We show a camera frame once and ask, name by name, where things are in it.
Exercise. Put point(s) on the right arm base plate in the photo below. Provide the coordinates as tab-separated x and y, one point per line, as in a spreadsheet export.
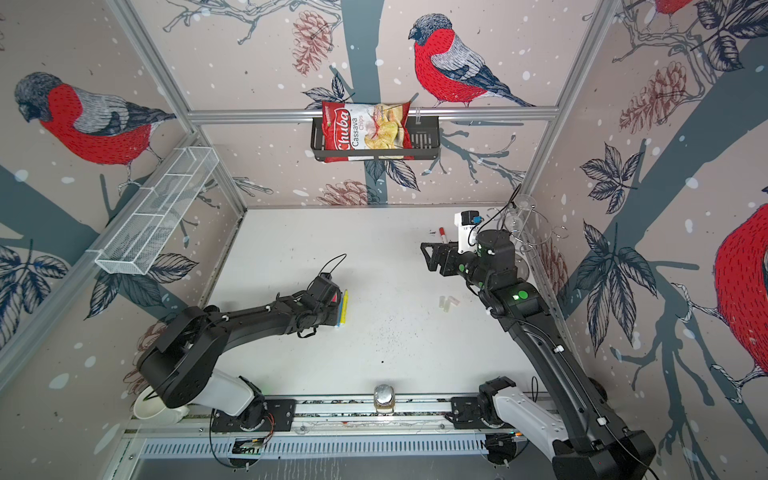
465	413

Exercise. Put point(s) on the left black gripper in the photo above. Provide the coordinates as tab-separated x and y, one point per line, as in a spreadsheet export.
334	318

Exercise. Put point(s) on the chrome spiral glass holder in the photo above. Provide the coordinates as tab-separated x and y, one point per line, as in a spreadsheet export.
535	238

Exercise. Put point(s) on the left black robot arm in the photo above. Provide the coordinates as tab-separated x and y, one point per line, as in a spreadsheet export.
180	365

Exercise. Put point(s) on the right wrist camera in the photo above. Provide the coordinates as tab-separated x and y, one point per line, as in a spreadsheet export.
467	223

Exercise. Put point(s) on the blue pen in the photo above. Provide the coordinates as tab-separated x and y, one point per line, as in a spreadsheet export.
340	310

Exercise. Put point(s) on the yellow pen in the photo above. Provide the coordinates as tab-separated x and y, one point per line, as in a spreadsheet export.
345	307

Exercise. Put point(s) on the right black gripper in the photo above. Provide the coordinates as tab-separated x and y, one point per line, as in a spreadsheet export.
450	256

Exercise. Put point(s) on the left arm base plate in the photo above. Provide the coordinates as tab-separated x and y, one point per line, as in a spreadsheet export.
266	415

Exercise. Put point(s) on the red cassava chips bag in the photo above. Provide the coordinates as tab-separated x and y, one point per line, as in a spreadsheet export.
350	127

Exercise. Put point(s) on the white mesh wall shelf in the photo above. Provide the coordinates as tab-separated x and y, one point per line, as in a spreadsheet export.
139	240

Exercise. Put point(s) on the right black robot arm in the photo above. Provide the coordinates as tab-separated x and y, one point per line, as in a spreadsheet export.
585	438

